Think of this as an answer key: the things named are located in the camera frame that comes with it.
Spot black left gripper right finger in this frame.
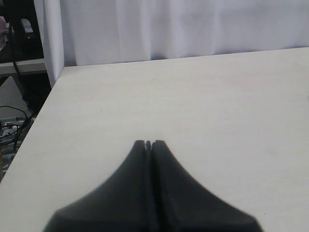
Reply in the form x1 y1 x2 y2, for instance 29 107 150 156
151 140 263 232

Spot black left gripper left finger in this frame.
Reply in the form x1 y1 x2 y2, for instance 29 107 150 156
44 140 155 232

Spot white backdrop curtain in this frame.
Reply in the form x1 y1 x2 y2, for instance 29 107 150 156
34 0 309 85

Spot side shelf with equipment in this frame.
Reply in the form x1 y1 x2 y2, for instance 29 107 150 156
0 0 51 110

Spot black cables on floor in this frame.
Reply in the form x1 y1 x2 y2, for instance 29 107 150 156
0 105 37 153

